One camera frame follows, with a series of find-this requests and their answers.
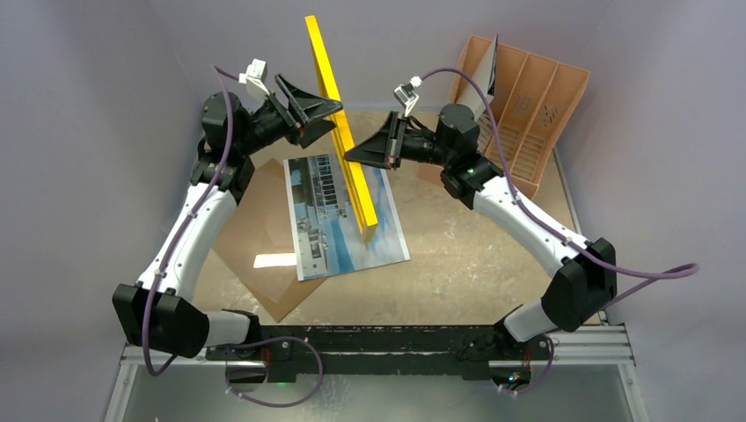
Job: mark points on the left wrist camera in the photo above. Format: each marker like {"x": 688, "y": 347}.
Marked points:
{"x": 254, "y": 78}

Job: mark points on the clear acrylic sheet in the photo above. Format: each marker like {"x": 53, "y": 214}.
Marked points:
{"x": 263, "y": 243}

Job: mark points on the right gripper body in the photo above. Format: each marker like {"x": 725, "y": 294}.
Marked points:
{"x": 397, "y": 142}

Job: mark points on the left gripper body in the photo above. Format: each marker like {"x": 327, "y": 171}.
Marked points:
{"x": 269, "y": 126}

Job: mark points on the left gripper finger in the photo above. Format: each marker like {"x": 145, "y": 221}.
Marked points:
{"x": 312, "y": 131}
{"x": 306, "y": 108}

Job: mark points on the yellow wooden picture frame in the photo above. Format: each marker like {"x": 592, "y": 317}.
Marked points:
{"x": 343, "y": 141}

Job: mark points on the building photo print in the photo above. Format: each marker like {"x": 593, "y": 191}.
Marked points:
{"x": 326, "y": 237}

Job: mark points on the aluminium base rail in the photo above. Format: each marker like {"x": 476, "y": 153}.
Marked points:
{"x": 473, "y": 352}

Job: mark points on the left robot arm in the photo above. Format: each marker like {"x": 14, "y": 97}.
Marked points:
{"x": 156, "y": 311}

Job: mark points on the brown backing board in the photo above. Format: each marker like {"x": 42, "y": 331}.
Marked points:
{"x": 296, "y": 293}

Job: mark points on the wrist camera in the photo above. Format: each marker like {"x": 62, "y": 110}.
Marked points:
{"x": 407, "y": 96}
{"x": 254, "y": 78}

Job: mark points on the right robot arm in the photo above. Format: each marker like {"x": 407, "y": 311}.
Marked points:
{"x": 579, "y": 287}

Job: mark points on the peach desk organizer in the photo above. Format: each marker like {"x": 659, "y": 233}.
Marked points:
{"x": 534, "y": 99}

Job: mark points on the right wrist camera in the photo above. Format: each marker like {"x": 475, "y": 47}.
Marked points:
{"x": 407, "y": 96}

